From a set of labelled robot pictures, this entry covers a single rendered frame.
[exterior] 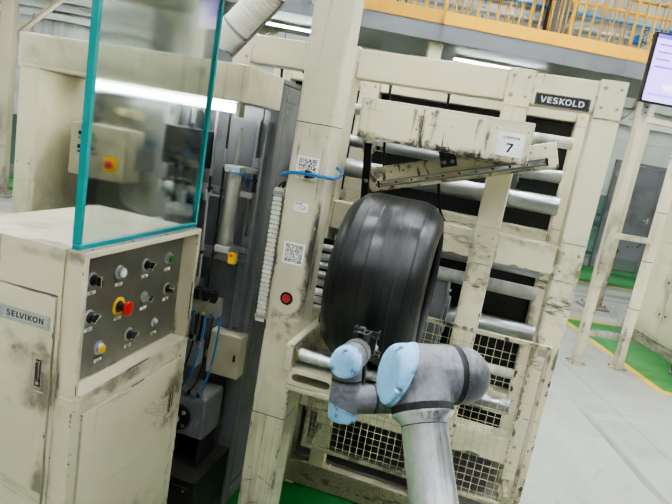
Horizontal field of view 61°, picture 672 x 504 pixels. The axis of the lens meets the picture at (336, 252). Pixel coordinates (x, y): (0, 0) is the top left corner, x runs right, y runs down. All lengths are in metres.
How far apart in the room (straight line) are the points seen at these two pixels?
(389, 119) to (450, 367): 1.20
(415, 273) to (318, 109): 0.62
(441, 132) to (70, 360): 1.37
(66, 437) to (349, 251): 0.89
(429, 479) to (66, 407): 0.92
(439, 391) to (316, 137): 1.07
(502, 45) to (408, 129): 5.41
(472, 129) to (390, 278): 0.67
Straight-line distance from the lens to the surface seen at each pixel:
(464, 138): 2.08
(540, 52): 7.59
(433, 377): 1.08
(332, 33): 1.93
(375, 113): 2.12
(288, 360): 1.92
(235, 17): 2.37
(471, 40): 7.35
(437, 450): 1.07
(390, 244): 1.70
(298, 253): 1.94
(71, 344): 1.53
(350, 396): 1.45
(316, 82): 1.92
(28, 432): 1.70
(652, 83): 5.52
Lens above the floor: 1.63
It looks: 11 degrees down
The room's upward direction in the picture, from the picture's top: 10 degrees clockwise
